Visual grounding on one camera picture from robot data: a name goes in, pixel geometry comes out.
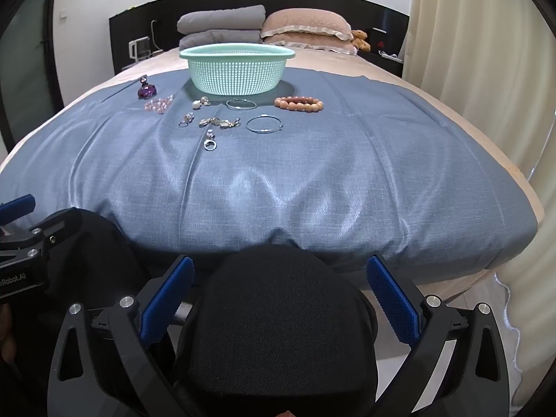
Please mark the cream curtain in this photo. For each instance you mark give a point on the cream curtain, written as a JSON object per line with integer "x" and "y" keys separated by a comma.
{"x": 486, "y": 52}

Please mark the beige bed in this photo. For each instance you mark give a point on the beige bed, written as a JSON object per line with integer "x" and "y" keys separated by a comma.
{"x": 373, "y": 69}

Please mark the person's black pants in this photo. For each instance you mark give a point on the person's black pants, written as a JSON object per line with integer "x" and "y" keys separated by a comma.
{"x": 278, "y": 334}

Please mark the dark glass door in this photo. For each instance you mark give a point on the dark glass door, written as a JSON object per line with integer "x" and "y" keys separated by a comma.
{"x": 26, "y": 61}

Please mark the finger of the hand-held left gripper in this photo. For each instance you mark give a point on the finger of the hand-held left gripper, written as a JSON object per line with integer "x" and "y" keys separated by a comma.
{"x": 47, "y": 229}
{"x": 19, "y": 207}

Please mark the pearl earring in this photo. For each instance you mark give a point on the pearl earring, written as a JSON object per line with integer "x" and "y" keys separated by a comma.
{"x": 197, "y": 104}

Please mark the white bedside appliance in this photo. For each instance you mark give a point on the white bedside appliance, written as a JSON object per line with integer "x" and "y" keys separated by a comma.
{"x": 140, "y": 48}

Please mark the grey folded blanket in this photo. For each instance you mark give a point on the grey folded blanket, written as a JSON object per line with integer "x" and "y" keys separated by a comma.
{"x": 221, "y": 18}
{"x": 217, "y": 38}

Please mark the white power strip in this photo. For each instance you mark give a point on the white power strip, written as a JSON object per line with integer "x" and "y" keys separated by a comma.
{"x": 389, "y": 55}

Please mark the purple glass perfume bottle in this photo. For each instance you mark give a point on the purple glass perfume bottle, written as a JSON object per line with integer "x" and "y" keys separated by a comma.
{"x": 147, "y": 91}

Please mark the blue blanket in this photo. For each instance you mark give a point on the blue blanket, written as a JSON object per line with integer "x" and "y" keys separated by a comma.
{"x": 304, "y": 182}

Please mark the pink frilled pillow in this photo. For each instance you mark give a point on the pink frilled pillow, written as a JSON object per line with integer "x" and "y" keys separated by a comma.
{"x": 304, "y": 21}
{"x": 317, "y": 44}

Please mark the brown teddy bear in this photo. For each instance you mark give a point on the brown teddy bear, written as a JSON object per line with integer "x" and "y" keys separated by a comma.
{"x": 360, "y": 40}

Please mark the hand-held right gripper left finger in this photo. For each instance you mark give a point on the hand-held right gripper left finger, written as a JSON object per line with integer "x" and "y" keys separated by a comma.
{"x": 167, "y": 302}

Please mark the black headboard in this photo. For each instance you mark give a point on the black headboard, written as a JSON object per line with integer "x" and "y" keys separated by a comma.
{"x": 130, "y": 30}

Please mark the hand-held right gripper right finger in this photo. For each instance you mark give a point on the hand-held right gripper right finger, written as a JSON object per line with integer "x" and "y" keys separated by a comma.
{"x": 393, "y": 302}

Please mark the thin silver bangle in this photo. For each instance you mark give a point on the thin silver bangle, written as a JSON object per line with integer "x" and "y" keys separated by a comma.
{"x": 260, "y": 131}
{"x": 236, "y": 107}

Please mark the mint green plastic basket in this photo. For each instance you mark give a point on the mint green plastic basket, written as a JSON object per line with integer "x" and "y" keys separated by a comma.
{"x": 236, "y": 74}

